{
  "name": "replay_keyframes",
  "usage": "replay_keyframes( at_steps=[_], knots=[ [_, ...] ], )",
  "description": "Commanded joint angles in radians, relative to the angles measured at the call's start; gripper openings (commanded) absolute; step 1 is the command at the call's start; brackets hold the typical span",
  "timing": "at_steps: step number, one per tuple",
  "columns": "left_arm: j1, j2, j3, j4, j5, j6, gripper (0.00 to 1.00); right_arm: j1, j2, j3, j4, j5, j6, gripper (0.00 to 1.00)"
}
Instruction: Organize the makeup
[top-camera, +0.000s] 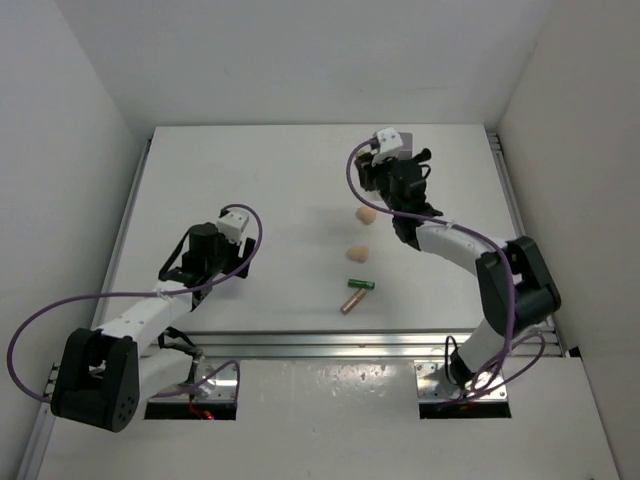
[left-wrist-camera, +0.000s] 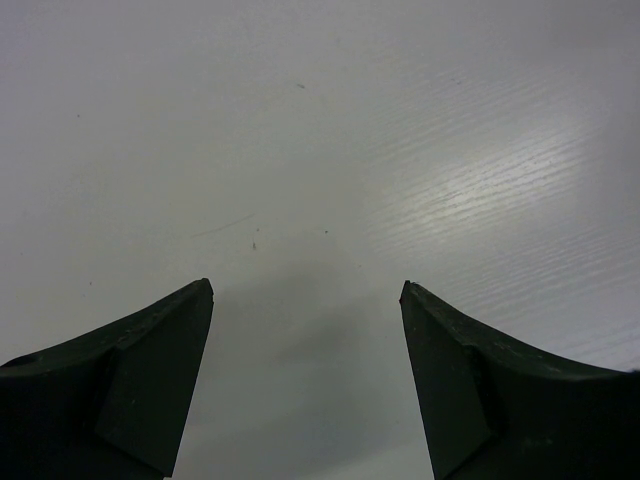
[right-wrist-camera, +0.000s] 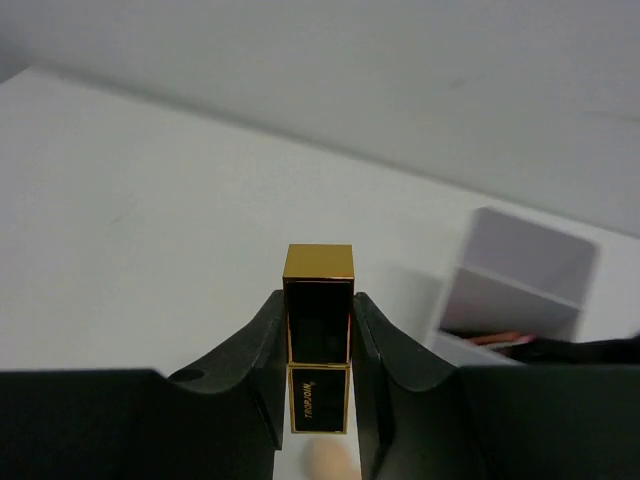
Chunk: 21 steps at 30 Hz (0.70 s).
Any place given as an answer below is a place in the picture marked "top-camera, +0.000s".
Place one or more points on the green tube lying flat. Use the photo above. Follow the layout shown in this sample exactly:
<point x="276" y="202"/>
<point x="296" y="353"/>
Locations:
<point x="361" y="284"/>

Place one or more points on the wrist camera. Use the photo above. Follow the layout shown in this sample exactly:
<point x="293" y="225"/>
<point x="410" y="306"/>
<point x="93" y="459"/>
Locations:
<point x="232" y="224"/>
<point x="386" y="143"/>

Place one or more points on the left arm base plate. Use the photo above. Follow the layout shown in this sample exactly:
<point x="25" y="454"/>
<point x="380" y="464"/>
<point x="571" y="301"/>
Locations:
<point x="217" y="382"/>

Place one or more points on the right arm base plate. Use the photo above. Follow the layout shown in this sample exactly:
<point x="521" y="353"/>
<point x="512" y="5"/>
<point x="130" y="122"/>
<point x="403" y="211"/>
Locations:
<point x="433" y="387"/>

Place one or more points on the upper beige makeup sponge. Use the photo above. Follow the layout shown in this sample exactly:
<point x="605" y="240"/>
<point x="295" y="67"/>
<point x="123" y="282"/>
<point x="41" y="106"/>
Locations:
<point x="366" y="215"/>

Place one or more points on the white divided organizer box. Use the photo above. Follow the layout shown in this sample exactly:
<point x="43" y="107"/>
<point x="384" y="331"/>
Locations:
<point x="406" y="152"/>

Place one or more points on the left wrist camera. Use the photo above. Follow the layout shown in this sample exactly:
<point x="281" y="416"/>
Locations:
<point x="232" y="224"/>

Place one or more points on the beige makeup sponge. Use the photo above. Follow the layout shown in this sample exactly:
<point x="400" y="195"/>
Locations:
<point x="366" y="215"/>
<point x="358" y="254"/>

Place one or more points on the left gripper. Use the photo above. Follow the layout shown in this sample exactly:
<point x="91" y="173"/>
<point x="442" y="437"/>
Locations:
<point x="236" y="259"/>

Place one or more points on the lower beige makeup sponge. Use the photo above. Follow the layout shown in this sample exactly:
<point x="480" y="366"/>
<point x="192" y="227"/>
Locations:
<point x="358" y="254"/>

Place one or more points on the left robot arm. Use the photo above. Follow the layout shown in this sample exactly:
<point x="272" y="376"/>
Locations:
<point x="107" y="372"/>

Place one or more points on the black round makeup brush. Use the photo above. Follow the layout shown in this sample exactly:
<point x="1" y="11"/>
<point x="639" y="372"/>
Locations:
<point x="424" y="156"/>

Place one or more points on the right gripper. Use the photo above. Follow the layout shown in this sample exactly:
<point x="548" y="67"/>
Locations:
<point x="367" y="170"/>

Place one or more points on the rose gold lipstick tube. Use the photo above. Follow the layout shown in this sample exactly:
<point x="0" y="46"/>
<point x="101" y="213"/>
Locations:
<point x="354" y="300"/>

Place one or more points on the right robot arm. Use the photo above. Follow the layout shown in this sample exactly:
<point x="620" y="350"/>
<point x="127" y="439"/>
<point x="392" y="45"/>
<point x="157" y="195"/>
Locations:
<point x="515" y="285"/>

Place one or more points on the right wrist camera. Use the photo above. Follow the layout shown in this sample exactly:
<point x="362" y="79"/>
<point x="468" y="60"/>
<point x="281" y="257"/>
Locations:
<point x="386" y="143"/>

